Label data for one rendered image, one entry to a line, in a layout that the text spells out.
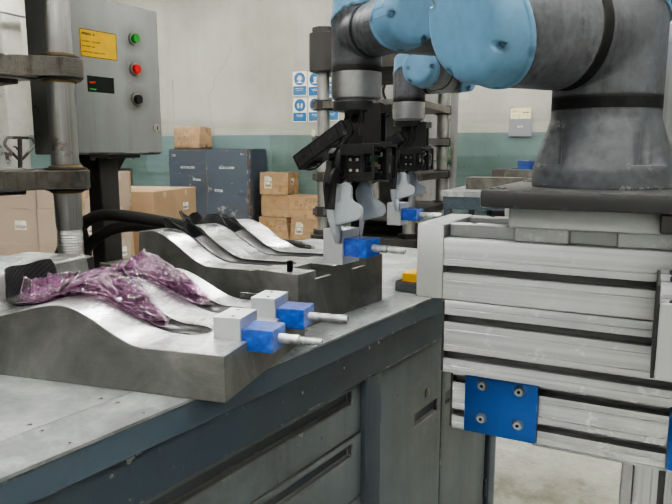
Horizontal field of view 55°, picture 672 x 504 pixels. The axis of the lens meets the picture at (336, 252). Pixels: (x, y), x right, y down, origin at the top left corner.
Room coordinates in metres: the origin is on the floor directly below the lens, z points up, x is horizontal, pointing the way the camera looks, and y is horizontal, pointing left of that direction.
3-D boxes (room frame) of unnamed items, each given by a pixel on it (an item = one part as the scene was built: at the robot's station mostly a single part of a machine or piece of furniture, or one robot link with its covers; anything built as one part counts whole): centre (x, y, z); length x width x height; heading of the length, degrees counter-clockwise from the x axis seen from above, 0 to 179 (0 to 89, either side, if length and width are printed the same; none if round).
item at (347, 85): (0.99, -0.03, 1.17); 0.08 x 0.08 x 0.05
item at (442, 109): (5.81, -0.50, 1.03); 1.54 x 0.94 x 2.06; 157
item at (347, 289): (1.22, 0.19, 0.87); 0.50 x 0.26 x 0.14; 56
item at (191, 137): (8.46, 1.86, 1.26); 0.42 x 0.33 x 0.29; 67
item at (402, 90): (1.54, -0.18, 1.25); 0.09 x 0.08 x 0.11; 59
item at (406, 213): (1.53, -0.19, 0.93); 0.13 x 0.05 x 0.05; 60
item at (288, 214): (8.00, 0.52, 0.42); 0.86 x 0.33 x 0.83; 67
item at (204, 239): (1.20, 0.18, 0.92); 0.35 x 0.16 x 0.09; 56
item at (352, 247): (0.98, -0.05, 0.93); 0.13 x 0.05 x 0.05; 57
